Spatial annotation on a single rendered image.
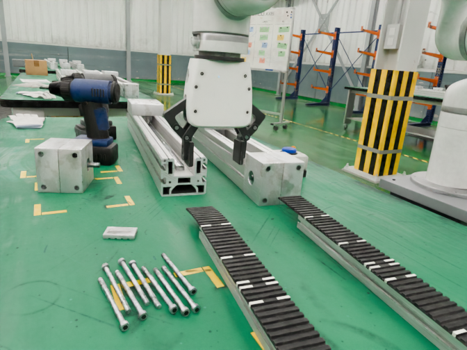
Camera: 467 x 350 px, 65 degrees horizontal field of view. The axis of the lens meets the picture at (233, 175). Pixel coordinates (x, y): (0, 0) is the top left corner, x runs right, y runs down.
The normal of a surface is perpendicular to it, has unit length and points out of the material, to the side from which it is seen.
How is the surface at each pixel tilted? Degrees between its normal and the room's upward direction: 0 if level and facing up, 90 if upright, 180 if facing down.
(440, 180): 91
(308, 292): 0
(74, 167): 90
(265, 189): 90
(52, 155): 90
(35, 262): 0
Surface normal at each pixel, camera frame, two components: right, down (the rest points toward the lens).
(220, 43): 0.05, 0.30
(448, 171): -0.68, 0.18
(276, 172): 0.35, 0.30
